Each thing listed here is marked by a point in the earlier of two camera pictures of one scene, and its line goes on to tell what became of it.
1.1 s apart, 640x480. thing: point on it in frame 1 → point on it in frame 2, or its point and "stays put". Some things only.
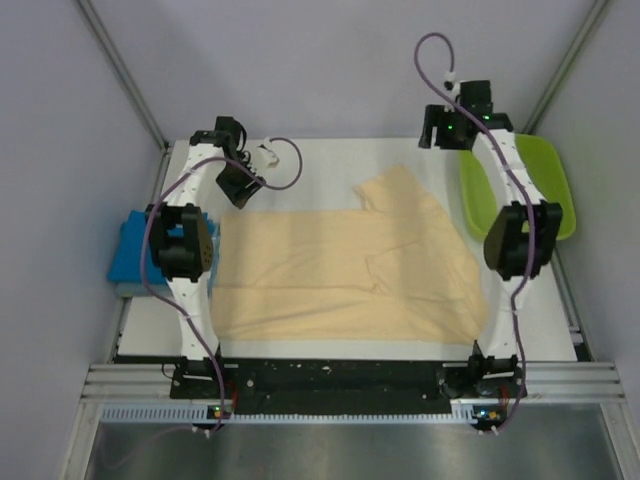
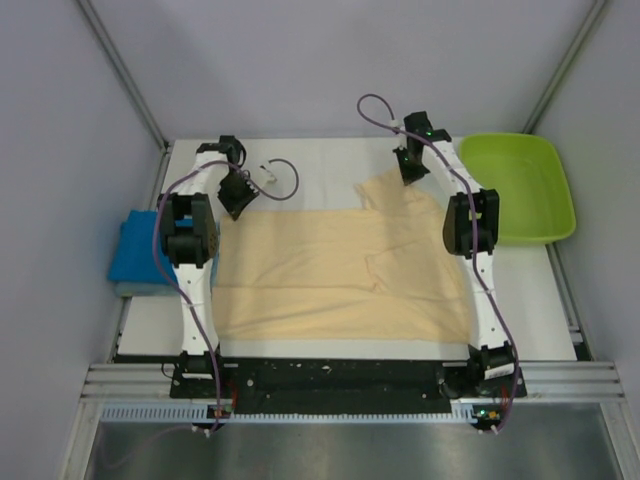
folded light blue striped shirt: x=161 y=288 stays put
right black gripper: x=434 y=117 → x=409 y=177
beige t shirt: x=396 y=270 stays put
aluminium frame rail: x=597 y=381 stays put
